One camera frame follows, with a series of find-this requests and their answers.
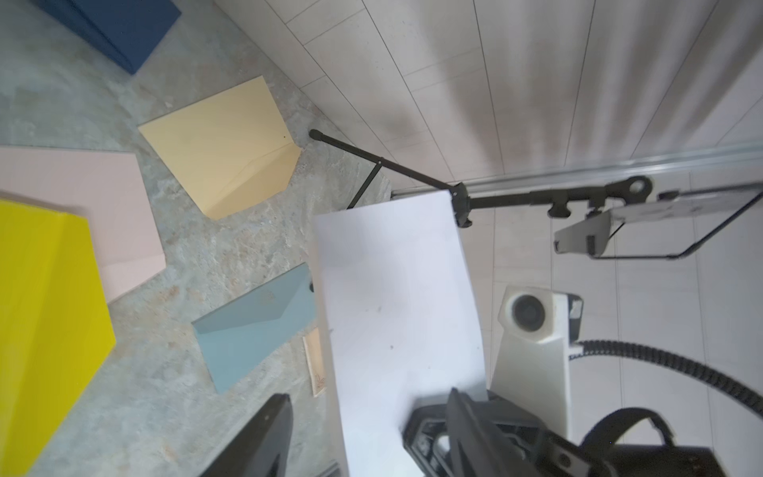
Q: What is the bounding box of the pink envelope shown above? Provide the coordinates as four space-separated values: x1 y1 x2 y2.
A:
1 146 167 303

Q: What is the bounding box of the black perforated music stand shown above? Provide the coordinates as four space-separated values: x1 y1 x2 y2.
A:
309 129 762 262

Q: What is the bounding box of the yellow envelope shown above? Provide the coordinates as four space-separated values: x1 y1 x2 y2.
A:
1 200 116 476

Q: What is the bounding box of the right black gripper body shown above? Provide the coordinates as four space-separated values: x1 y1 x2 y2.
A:
403 397 725 476

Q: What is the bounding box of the navy blue envelope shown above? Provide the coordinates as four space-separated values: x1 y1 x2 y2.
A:
36 0 181 75

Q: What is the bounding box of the light teal envelope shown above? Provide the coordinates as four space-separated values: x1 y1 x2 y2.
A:
192 264 316 394

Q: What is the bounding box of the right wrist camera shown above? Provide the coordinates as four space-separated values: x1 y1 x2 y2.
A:
489 285 584 438

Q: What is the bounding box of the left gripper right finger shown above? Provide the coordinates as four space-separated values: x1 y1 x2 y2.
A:
446 388 528 477

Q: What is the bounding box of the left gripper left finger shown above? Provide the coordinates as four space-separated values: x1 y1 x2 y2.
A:
201 394 294 477

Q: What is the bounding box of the kraft tan envelope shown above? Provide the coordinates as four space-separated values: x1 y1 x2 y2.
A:
139 77 302 220

